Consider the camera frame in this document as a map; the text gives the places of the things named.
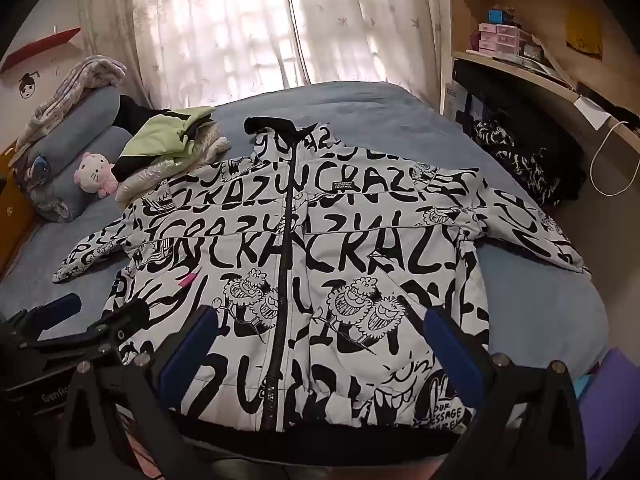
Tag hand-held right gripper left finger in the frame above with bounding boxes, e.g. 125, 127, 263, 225
57, 305, 219, 480

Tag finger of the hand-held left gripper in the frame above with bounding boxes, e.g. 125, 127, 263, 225
30, 300, 151, 366
0, 292, 83, 346

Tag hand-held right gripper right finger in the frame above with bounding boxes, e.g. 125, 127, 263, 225
425, 305, 588, 480

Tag black and white printed jacket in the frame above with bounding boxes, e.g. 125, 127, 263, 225
52, 116, 591, 456

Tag orange wooden headboard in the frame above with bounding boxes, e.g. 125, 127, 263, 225
0, 145, 37, 276

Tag grey blue pillows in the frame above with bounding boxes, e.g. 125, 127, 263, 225
22, 127, 131, 222

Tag pink plush cat toy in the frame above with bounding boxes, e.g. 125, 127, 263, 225
74, 152, 121, 198

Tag purple mat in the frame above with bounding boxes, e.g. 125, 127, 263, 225
575, 347, 640, 480

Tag blue-grey rolled blanket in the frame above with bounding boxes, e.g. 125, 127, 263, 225
37, 87, 123, 161

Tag light green garment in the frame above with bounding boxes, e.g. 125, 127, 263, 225
121, 106, 217, 171

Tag black and white patterned cloth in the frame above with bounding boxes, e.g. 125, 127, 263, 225
472, 119, 587, 207

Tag black garment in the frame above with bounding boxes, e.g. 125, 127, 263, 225
112, 95, 157, 132

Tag floral patterned quilt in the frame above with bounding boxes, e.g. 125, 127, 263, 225
30, 55, 127, 133

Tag bed with blue sheet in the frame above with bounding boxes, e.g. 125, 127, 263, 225
0, 81, 608, 396

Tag white paper sheet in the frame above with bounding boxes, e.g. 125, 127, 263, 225
572, 95, 612, 128

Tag pink drawer organizer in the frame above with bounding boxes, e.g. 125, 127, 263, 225
477, 22, 532, 57

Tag white floral sheer curtain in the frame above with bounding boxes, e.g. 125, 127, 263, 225
80, 0, 451, 111

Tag yellow paper cutout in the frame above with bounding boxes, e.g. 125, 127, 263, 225
565, 5, 603, 56

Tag cartoon face wall sticker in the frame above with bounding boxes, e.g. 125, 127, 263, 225
19, 71, 41, 101

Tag white cable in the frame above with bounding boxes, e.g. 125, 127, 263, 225
590, 120, 633, 197

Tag red wall shelf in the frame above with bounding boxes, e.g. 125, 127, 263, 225
0, 27, 82, 73

